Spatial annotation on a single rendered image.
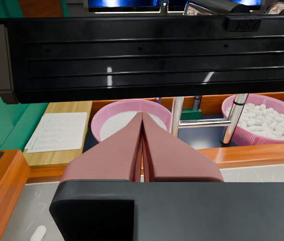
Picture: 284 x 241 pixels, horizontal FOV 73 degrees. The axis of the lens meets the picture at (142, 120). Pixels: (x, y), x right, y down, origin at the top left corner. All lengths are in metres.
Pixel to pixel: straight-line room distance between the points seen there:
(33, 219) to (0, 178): 0.12
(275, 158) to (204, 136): 0.23
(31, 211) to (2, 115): 0.22
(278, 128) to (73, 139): 0.64
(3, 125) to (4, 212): 0.20
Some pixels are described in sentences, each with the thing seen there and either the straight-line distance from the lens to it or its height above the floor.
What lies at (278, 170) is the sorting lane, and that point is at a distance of 0.63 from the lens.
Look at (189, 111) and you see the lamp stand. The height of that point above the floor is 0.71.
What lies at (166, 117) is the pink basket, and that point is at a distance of 0.68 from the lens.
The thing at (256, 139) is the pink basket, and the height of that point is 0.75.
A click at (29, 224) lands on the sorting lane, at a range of 0.50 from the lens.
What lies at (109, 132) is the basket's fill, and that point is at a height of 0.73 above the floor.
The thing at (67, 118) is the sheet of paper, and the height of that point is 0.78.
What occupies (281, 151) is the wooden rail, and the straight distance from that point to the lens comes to 0.65.
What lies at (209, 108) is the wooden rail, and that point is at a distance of 0.84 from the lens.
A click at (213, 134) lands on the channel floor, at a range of 0.76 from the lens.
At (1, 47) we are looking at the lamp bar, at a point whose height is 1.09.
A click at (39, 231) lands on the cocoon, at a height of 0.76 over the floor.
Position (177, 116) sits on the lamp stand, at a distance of 0.47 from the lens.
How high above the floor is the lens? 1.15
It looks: 37 degrees down
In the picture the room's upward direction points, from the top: straight up
